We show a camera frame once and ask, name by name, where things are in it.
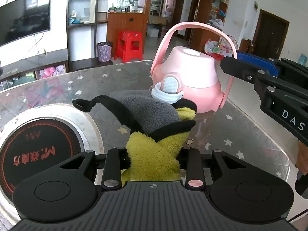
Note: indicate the wooden bookshelf right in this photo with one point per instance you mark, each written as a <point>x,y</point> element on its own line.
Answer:
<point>207,10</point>

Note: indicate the round induction cooktop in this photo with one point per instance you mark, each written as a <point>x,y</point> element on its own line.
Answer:
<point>40,138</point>

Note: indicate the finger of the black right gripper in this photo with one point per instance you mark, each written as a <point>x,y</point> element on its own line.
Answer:
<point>242,70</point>
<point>191,161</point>

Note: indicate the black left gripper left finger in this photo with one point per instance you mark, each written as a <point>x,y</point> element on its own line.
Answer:
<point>117,159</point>

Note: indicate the wall mounted black television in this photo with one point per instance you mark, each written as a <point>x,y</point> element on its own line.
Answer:
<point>22,18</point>

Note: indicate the red plastic stool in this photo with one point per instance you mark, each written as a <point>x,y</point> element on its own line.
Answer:
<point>129,46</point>

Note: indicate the dark tv console cabinet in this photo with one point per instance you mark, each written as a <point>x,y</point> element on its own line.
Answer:
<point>44,66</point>

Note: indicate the purple waste bin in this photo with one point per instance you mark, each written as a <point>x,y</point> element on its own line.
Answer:
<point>104,51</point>

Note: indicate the glass display shelf unit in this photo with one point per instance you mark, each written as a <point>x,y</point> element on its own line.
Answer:
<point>86,27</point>

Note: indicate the pink lidded water bottle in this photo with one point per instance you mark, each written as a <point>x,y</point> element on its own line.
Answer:
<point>192,75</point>

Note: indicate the person's right hand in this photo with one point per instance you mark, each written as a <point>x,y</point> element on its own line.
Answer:
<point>302,159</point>

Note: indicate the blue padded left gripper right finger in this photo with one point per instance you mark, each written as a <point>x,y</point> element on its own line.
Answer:
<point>259,62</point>

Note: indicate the yellow grey cleaning cloth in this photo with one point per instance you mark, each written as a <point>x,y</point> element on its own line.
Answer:
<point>158,132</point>

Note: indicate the wooden cabinet counter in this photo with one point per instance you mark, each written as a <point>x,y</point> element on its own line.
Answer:
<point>119,21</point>

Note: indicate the floral bag on floor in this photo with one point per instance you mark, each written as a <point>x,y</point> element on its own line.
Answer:
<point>218,49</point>

